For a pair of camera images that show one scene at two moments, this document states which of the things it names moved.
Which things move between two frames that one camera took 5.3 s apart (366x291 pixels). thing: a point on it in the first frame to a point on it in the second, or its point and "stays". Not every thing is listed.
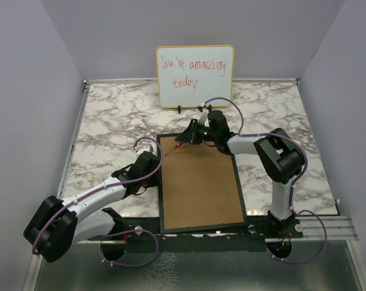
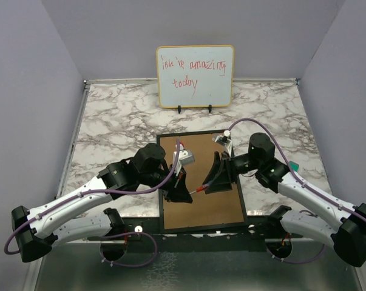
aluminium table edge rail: (86, 85) stays
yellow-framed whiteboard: (189, 75) stays
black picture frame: (198, 188) stays
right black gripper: (190, 134) to (222, 174)
